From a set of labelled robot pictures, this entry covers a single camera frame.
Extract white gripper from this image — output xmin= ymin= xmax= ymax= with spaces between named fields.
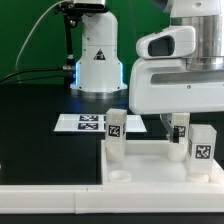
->
xmin=129 ymin=26 xmax=224 ymax=143

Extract white square tabletop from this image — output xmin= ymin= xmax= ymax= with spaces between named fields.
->
xmin=100 ymin=139 xmax=224 ymax=185

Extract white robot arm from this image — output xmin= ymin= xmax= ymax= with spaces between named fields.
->
xmin=71 ymin=0 xmax=224 ymax=114

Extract white sheet with tags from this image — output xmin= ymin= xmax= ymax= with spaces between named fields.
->
xmin=54 ymin=114 xmax=146 ymax=133

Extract white L-shaped fence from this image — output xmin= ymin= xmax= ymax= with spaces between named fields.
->
xmin=0 ymin=159 xmax=224 ymax=215

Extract black cables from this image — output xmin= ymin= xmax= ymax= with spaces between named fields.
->
xmin=0 ymin=66 xmax=68 ymax=86

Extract black camera stand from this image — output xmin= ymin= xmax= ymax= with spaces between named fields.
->
xmin=53 ymin=1 xmax=109 ymax=84

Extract white cable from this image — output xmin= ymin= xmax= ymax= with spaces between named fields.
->
xmin=14 ymin=0 xmax=72 ymax=84

